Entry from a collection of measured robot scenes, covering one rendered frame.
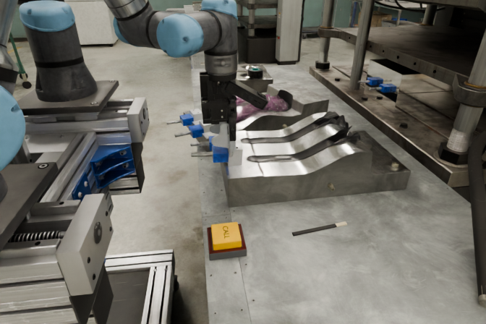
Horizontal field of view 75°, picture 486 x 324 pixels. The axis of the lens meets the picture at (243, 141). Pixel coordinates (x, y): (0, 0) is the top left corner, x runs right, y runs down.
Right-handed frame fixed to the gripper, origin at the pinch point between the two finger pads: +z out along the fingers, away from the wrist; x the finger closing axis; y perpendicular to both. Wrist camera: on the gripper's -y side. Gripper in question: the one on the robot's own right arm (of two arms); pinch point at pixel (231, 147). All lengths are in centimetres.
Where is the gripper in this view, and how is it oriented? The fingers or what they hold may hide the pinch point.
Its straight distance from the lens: 83.4
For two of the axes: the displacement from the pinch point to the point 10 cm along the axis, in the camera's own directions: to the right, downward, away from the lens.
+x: 1.6, 4.6, -8.7
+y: -9.9, 0.8, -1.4
